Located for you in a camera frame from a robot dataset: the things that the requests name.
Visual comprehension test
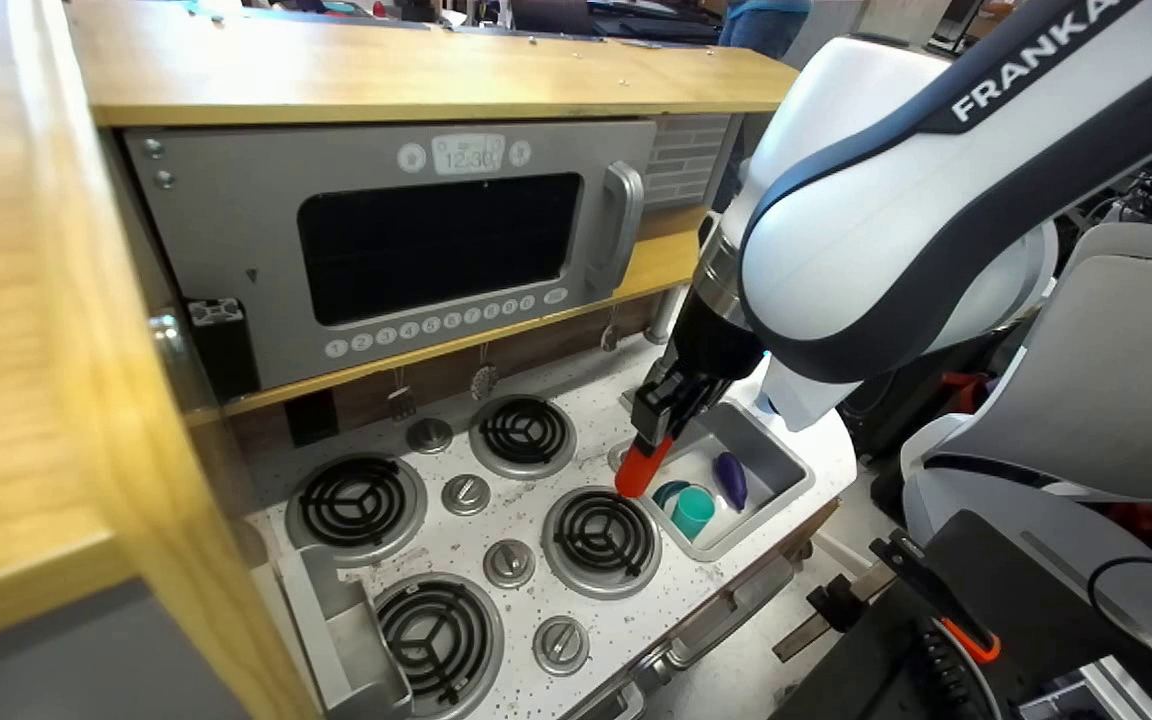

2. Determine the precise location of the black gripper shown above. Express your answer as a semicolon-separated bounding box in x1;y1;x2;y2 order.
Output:
629;283;766;456

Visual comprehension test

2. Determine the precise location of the teal plastic cup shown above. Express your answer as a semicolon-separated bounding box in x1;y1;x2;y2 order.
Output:
650;475;722;546

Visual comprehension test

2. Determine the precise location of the grey toy sink basin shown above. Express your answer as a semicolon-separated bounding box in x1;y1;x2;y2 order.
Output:
608;398;820;564

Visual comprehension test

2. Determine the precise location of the black toy stove burner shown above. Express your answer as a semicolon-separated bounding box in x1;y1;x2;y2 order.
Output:
369;572;506;714
538;486;669;602
283;454;432;564
468;394;576;482

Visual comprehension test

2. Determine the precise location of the silver stove knob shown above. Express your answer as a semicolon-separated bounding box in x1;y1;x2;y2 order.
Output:
527;612;593;680
402;417;456;456
440;471;497;520
480;538;538;593

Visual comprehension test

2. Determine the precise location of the purple toy eggplant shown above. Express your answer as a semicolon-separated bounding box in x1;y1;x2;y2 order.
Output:
711;448;754;512

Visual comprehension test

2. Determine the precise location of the grey toy faucet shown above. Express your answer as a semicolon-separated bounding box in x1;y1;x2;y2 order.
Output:
648;283;690;357

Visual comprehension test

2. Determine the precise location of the grey toy microwave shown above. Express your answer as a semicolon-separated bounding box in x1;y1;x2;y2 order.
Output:
119;117;660;398

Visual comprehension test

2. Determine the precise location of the black perforated robot table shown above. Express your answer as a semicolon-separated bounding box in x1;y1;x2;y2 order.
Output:
679;503;1152;720

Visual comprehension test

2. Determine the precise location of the orange black bar clamp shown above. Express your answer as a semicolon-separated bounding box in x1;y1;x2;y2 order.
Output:
869;524;1006;671

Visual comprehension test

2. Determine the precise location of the person in blue sweater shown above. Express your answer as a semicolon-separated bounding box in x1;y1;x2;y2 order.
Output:
711;0;820;57

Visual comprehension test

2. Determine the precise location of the black clip beside microwave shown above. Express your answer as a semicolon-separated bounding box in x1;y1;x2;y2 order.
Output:
183;294;258;401

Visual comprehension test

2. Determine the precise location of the wooden toy kitchen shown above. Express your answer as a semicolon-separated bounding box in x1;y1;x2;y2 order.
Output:
0;0;858;720

